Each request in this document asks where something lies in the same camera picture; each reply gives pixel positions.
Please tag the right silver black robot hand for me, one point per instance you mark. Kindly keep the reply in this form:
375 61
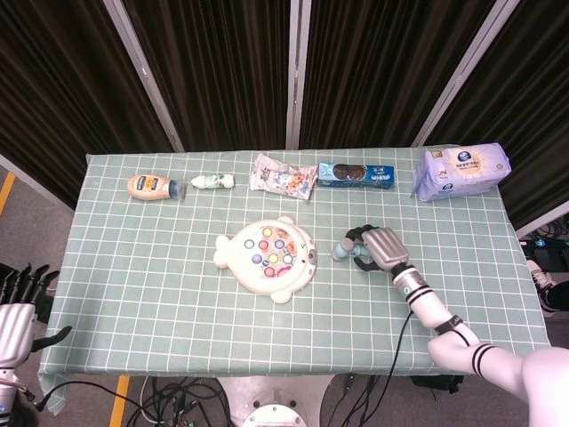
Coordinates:
386 247

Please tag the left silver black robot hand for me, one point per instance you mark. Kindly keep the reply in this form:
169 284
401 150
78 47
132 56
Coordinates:
15 333

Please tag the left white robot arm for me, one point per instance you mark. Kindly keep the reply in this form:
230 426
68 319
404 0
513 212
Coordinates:
6 393

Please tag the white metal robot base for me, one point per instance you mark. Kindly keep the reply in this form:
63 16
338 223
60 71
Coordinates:
273 400

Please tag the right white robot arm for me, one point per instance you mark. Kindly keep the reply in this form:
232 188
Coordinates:
440 313

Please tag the cream fish-shaped toy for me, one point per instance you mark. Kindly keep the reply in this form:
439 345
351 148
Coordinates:
268 255

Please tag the blue cookie box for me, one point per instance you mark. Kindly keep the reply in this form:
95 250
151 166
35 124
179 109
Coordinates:
355 175

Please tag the purple tissue pack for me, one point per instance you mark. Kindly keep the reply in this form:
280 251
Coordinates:
460 171

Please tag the white crinkled snack bag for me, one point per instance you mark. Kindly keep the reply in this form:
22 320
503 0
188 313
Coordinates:
280 178

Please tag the black bag under table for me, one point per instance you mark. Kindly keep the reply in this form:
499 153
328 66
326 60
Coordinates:
438 384

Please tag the white sneaker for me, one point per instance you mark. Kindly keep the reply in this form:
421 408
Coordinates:
539 276

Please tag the black equipment box blue light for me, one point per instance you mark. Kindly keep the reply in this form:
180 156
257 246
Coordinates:
544 253

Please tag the green checked tablecloth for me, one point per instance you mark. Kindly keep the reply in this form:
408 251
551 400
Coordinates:
178 289

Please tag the dark ribbed partition panel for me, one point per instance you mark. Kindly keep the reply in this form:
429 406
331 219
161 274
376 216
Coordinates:
382 75
533 89
58 89
222 75

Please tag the small white green bottle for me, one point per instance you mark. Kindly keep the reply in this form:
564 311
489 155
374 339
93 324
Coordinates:
213 181

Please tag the mayonnaise squeeze bottle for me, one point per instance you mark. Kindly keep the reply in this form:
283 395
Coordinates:
149 187

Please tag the aluminium partition post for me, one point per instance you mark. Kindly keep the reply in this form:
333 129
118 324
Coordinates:
467 75
297 75
149 80

